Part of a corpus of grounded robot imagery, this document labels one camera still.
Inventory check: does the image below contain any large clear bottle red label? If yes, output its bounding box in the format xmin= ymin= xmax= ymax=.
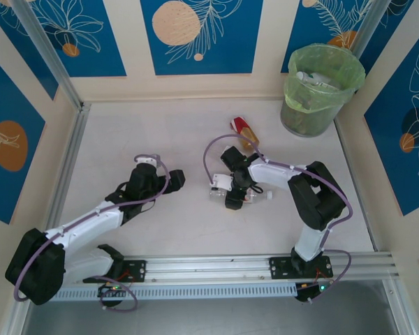
xmin=208 ymin=186 xmax=276 ymax=205

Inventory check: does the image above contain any amber bottle red white label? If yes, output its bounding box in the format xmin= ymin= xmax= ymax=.
xmin=229 ymin=117 xmax=260 ymax=151

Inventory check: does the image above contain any grey translucent bin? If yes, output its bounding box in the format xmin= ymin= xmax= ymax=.
xmin=279 ymin=100 xmax=344 ymax=137

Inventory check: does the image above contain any green plastic bin bag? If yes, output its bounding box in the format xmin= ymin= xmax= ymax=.
xmin=286 ymin=41 xmax=367 ymax=114

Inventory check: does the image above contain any grey metal panel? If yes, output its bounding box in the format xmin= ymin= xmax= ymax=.
xmin=19 ymin=278 xmax=415 ymax=335

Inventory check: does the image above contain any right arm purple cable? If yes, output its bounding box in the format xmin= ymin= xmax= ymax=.
xmin=203 ymin=134 xmax=353 ymax=304

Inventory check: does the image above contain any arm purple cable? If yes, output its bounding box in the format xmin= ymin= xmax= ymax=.
xmin=13 ymin=153 xmax=172 ymax=312
xmin=203 ymin=134 xmax=353 ymax=304

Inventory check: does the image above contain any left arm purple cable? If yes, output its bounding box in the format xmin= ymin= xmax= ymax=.
xmin=13 ymin=153 xmax=172 ymax=312

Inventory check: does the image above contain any aluminium mounting rail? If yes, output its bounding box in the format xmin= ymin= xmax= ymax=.
xmin=17 ymin=251 xmax=404 ymax=284

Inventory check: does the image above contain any aluminium side rail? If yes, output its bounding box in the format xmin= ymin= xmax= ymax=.
xmin=43 ymin=103 xmax=91 ymax=231
xmin=333 ymin=114 xmax=383 ymax=253

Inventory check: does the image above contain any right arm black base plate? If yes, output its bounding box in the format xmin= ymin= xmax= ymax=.
xmin=267 ymin=256 xmax=335 ymax=280

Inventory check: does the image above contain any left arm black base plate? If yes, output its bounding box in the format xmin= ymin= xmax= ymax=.
xmin=82 ymin=260 xmax=148 ymax=284

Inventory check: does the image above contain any grey slotted cable tray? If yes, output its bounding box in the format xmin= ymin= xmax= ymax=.
xmin=31 ymin=281 xmax=300 ymax=302

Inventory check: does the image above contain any aluminium frame post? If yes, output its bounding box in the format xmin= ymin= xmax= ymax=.
xmin=12 ymin=0 xmax=83 ymax=111
xmin=348 ymin=0 xmax=394 ymax=67

